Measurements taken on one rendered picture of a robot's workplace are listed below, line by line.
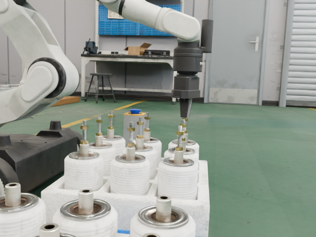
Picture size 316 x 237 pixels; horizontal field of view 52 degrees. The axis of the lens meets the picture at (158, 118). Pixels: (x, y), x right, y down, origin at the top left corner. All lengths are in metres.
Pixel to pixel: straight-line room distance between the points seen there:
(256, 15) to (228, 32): 0.53
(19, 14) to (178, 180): 0.80
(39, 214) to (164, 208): 0.19
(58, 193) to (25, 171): 0.36
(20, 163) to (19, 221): 0.60
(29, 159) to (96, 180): 0.40
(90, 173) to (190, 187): 0.24
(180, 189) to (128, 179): 0.12
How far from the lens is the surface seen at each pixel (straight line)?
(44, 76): 1.15
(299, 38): 6.00
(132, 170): 0.76
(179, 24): 0.95
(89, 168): 0.80
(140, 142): 0.90
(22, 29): 1.25
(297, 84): 5.97
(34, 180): 1.20
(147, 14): 0.99
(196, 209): 0.74
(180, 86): 0.96
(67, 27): 6.56
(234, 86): 5.88
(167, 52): 5.39
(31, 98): 1.18
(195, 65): 0.96
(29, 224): 0.54
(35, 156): 1.19
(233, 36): 5.92
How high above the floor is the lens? 0.46
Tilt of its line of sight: 8 degrees down
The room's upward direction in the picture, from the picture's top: 2 degrees clockwise
